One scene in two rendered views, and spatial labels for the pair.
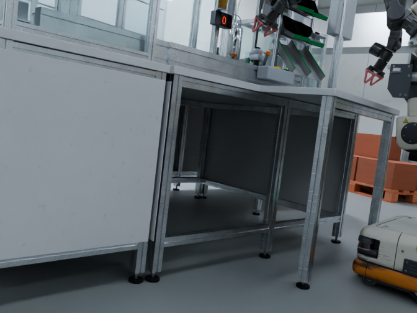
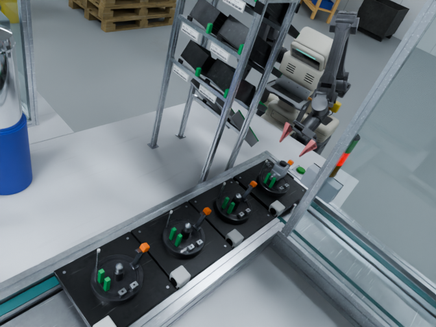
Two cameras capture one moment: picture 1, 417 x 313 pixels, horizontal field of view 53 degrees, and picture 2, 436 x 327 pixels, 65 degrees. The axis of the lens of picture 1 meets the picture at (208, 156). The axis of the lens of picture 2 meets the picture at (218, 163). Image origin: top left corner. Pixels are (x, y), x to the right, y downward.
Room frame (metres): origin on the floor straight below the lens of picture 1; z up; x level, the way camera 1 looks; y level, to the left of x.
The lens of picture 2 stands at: (2.84, 0.83, 1.88)
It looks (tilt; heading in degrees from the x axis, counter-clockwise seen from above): 39 degrees down; 256
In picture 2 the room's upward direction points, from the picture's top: 20 degrees clockwise
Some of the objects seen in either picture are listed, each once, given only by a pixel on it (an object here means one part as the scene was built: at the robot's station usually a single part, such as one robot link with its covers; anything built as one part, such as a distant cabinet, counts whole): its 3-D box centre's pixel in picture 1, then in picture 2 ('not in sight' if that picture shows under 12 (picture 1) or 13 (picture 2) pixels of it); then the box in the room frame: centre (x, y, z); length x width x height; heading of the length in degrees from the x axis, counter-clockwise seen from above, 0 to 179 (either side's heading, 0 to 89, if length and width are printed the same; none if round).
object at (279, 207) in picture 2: not in sight; (276, 209); (2.33, -0.06, 0.97); 0.05 x 0.05 x 0.04; 43
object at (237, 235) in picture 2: not in sight; (235, 201); (2.51, -0.02, 1.01); 0.24 x 0.24 x 0.13; 43
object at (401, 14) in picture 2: not in sight; (379, 18); (-1.71, -7.34, 0.36); 1.03 x 0.85 x 0.71; 50
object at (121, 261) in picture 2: not in sight; (118, 272); (2.87, 0.32, 1.01); 0.24 x 0.24 x 0.13; 43
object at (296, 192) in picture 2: not in sight; (271, 185); (2.33, -0.20, 0.96); 0.24 x 0.24 x 0.02; 43
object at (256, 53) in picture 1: (255, 54); (279, 169); (2.33, -0.19, 1.06); 0.08 x 0.04 x 0.07; 44
